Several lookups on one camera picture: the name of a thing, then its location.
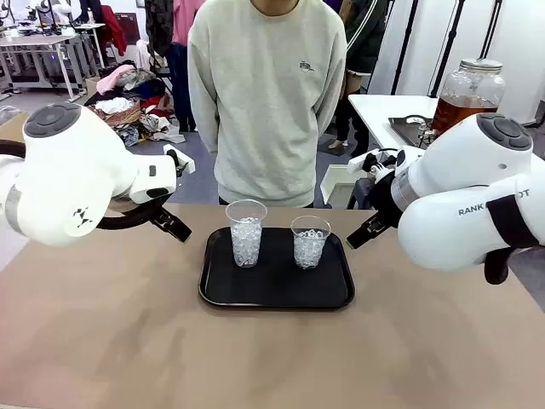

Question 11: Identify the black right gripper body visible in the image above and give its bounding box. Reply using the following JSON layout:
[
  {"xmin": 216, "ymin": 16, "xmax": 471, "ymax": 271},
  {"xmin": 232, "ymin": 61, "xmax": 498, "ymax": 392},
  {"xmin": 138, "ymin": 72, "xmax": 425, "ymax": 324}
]
[{"xmin": 366, "ymin": 168, "xmax": 404, "ymax": 222}]

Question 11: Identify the tall clear iced cup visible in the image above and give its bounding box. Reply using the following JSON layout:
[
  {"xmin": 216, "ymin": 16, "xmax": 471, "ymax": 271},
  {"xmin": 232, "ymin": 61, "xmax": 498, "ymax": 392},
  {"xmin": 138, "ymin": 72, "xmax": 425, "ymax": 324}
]
[{"xmin": 225, "ymin": 199, "xmax": 268, "ymax": 269}]

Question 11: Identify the short clear iced cup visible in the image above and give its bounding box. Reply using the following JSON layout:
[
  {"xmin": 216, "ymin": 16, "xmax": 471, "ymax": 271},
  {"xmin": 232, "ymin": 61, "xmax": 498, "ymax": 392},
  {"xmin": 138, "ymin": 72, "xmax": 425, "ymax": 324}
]
[{"xmin": 290, "ymin": 215, "xmax": 332, "ymax": 271}]

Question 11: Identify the glass dispenser with brown drink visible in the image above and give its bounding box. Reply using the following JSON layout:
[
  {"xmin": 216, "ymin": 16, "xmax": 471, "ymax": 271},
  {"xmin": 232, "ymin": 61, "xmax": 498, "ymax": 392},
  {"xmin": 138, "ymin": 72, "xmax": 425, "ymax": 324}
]
[{"xmin": 432, "ymin": 58, "xmax": 508, "ymax": 137}]

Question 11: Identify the white plastic bin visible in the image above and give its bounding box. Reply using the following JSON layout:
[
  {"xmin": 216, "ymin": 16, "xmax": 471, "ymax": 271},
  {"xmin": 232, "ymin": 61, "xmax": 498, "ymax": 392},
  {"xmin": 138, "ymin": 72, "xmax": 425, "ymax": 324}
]
[{"xmin": 318, "ymin": 164, "xmax": 370, "ymax": 210}]

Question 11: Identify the black tray under dispenser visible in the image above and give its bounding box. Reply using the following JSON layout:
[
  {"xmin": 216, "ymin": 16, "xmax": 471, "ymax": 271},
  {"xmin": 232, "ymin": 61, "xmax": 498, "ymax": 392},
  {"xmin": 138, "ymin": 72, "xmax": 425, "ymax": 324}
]
[{"xmin": 387, "ymin": 115, "xmax": 439, "ymax": 150}]

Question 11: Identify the black plastic serving tray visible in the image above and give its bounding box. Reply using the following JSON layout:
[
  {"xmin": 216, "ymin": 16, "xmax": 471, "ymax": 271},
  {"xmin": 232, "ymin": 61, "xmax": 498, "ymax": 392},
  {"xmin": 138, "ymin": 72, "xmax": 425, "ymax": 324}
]
[{"xmin": 198, "ymin": 225, "xmax": 356, "ymax": 310}]

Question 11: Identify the pile of mixed clothes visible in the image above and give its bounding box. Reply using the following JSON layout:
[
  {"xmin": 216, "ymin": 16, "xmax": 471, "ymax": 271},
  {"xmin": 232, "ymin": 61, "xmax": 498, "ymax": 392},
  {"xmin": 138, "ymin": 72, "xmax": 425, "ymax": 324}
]
[{"xmin": 83, "ymin": 63, "xmax": 187, "ymax": 148}]

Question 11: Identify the figure in pink top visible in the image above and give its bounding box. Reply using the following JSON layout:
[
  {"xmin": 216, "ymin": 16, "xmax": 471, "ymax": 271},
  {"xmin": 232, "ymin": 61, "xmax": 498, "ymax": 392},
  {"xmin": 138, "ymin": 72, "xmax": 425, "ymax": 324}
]
[{"xmin": 165, "ymin": 0, "xmax": 202, "ymax": 133}]

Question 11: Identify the person in pale sweatshirt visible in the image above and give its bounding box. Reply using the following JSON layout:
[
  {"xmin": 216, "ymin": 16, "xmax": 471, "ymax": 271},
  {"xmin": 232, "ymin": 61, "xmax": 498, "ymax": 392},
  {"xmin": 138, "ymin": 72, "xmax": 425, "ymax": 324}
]
[{"xmin": 186, "ymin": 0, "xmax": 348, "ymax": 209}]

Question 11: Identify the black stand pole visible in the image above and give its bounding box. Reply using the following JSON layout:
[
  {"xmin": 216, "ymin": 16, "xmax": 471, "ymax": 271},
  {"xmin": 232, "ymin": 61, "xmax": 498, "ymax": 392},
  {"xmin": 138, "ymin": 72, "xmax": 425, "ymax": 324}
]
[
  {"xmin": 429, "ymin": 0, "xmax": 465, "ymax": 98},
  {"xmin": 479, "ymin": 0, "xmax": 504, "ymax": 60},
  {"xmin": 390, "ymin": 0, "xmax": 421, "ymax": 95}
]

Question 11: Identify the person in dark green jacket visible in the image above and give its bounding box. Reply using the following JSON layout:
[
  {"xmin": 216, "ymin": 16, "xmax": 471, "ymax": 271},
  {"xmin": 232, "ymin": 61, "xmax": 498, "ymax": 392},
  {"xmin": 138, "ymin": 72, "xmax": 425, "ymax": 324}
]
[{"xmin": 336, "ymin": 0, "xmax": 387, "ymax": 157}]

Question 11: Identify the large cardboard box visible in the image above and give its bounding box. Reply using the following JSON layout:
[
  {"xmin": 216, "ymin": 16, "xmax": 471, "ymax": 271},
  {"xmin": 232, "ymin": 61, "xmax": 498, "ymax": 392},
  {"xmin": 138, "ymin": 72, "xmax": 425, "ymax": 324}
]
[{"xmin": 0, "ymin": 111, "xmax": 32, "ymax": 142}]

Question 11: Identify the red garment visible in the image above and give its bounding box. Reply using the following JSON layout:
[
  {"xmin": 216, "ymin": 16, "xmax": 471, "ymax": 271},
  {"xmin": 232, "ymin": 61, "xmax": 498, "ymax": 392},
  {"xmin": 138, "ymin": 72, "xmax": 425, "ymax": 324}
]
[{"xmin": 101, "ymin": 4, "xmax": 129, "ymax": 56}]

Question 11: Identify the dark patterned hanging garment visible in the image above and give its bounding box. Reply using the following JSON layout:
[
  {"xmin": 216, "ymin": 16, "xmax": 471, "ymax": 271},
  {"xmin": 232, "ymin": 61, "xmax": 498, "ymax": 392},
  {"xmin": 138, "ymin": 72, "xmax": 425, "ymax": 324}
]
[{"xmin": 144, "ymin": 0, "xmax": 175, "ymax": 59}]

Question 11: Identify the small white desk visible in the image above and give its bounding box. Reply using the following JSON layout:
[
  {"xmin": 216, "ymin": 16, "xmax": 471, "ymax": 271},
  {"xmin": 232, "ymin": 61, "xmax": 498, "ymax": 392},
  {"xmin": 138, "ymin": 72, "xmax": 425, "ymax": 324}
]
[{"xmin": 70, "ymin": 21, "xmax": 107, "ymax": 72}]

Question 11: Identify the long white workbench desk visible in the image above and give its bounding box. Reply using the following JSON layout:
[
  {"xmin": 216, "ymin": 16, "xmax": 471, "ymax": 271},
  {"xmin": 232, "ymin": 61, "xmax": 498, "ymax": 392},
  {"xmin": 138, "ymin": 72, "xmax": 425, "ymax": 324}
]
[{"xmin": 0, "ymin": 34, "xmax": 84, "ymax": 103}]

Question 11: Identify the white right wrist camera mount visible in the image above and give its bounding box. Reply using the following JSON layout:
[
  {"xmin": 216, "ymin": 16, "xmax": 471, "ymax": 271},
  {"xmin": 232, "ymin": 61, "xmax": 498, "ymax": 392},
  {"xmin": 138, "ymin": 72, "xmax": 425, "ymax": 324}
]
[{"xmin": 347, "ymin": 147, "xmax": 408, "ymax": 182}]

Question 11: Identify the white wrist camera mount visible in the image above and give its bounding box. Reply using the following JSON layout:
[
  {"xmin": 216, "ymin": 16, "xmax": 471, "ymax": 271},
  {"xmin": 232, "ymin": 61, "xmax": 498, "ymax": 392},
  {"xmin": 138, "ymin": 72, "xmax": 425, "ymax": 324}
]
[
  {"xmin": 347, "ymin": 147, "xmax": 408, "ymax": 182},
  {"xmin": 163, "ymin": 143, "xmax": 196, "ymax": 175}
]

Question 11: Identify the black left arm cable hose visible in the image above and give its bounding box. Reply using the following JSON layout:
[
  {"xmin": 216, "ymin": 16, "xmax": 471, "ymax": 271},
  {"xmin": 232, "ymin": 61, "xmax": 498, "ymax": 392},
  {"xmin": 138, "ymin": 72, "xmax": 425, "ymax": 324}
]
[{"xmin": 0, "ymin": 139, "xmax": 165, "ymax": 231}]

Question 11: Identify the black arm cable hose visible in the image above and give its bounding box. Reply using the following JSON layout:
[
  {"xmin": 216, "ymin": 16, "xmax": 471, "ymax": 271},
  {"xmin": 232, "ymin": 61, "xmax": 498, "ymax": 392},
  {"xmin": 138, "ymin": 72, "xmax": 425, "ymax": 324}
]
[
  {"xmin": 484, "ymin": 193, "xmax": 542, "ymax": 285},
  {"xmin": 0, "ymin": 139, "xmax": 165, "ymax": 231}
]

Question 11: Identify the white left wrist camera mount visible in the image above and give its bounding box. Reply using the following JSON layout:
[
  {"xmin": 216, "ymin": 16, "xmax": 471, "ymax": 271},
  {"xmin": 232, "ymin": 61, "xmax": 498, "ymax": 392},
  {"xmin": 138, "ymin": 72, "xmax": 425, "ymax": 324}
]
[{"xmin": 163, "ymin": 143, "xmax": 196, "ymax": 175}]

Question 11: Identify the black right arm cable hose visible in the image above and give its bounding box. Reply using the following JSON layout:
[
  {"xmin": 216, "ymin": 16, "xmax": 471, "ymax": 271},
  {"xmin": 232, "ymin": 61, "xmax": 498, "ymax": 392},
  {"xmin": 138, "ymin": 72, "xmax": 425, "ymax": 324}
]
[{"xmin": 484, "ymin": 193, "xmax": 542, "ymax": 285}]

